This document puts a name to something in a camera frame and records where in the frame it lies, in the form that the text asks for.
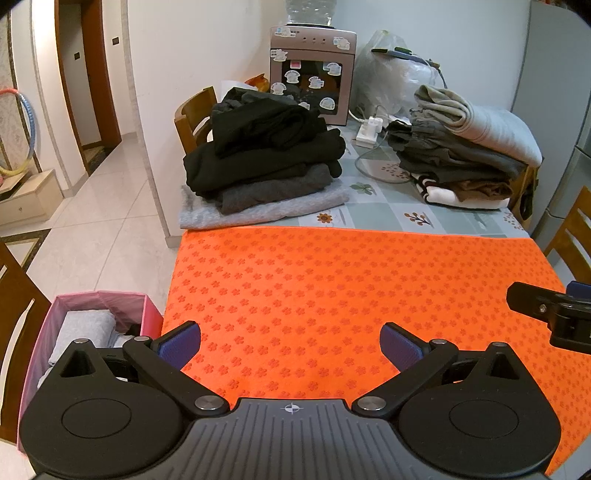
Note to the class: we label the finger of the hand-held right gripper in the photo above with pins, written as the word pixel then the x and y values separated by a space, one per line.
pixel 579 290
pixel 531 297

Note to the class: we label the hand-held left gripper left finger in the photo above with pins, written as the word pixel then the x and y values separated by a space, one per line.
pixel 180 346

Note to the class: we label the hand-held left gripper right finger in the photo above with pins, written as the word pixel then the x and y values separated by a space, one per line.
pixel 399 346

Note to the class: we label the light grey sweater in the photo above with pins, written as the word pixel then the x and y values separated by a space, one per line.
pixel 295 205

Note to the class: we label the wooden chair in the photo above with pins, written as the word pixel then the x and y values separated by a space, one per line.
pixel 14 300
pixel 194 108
pixel 526 203
pixel 565 240

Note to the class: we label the folded pale grey garment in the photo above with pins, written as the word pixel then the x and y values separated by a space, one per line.
pixel 83 332

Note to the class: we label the white folded garment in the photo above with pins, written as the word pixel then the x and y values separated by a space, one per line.
pixel 466 203

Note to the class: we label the orange flower-print mat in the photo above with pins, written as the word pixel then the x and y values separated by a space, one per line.
pixel 300 286

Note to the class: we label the brown folded garment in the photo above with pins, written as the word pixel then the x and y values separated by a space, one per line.
pixel 485 188

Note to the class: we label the pink fabric storage box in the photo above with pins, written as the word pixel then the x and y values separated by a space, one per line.
pixel 41 350

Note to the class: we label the green patterned tablecloth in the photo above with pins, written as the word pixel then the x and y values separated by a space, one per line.
pixel 383 203

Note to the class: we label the pale grey folded sweatshirt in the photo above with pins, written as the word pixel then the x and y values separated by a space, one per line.
pixel 494 129

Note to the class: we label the grey refrigerator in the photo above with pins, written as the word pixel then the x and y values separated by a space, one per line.
pixel 554 92

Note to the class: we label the large black folded garment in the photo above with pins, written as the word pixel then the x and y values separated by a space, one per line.
pixel 258 159

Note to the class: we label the cream low cabinet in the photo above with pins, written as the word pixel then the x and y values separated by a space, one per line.
pixel 32 198

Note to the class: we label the white power strip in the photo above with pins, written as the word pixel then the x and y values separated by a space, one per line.
pixel 367 136

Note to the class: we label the small black folded garment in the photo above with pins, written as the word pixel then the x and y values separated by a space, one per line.
pixel 263 122

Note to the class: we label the colourful hula hoop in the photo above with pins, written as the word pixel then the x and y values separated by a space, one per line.
pixel 38 134

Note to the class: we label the charcoal crumpled garment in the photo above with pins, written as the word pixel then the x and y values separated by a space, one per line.
pixel 249 97

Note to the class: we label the clear plastic bag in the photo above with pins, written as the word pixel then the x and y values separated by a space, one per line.
pixel 383 78

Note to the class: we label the orange plastic bag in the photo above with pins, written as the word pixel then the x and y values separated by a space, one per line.
pixel 258 83

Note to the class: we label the stickered water dispenser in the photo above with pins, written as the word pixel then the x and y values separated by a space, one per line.
pixel 314 39

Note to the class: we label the clear water bottle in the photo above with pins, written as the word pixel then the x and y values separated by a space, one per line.
pixel 307 11

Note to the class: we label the brown door frame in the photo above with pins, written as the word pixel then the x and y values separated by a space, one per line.
pixel 104 92

